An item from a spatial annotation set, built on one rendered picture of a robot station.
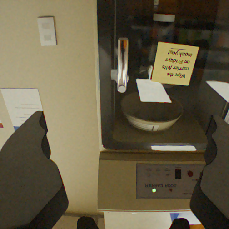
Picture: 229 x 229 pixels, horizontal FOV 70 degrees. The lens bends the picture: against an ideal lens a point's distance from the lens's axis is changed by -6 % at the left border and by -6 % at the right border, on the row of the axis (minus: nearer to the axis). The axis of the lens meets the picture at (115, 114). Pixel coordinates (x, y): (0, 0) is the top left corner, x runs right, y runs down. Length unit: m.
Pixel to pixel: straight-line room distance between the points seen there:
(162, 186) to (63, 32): 0.68
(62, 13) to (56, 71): 0.25
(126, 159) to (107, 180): 0.07
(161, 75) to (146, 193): 0.28
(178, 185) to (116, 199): 0.16
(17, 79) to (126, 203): 0.75
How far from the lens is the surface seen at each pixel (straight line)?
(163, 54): 0.34
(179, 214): 0.53
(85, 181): 1.33
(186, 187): 0.49
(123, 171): 0.45
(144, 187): 0.46
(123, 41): 0.27
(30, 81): 0.93
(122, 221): 0.80
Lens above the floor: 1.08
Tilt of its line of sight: 32 degrees up
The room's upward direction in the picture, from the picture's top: 179 degrees counter-clockwise
